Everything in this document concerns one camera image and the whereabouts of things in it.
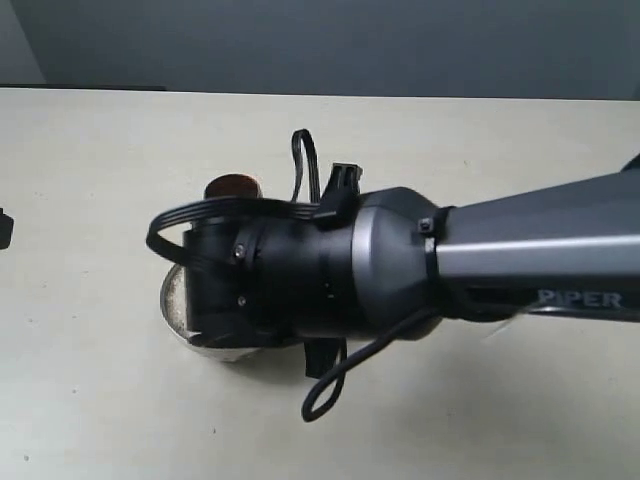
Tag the steel bowl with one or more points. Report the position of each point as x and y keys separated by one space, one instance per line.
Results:
x=219 y=354

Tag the black object at left edge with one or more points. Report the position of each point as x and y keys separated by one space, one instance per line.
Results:
x=6 y=229

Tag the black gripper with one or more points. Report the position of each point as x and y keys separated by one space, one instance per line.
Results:
x=232 y=338

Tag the brown wooden cup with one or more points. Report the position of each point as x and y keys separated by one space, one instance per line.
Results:
x=234 y=184

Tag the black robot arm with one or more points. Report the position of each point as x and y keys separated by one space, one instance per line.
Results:
x=392 y=261

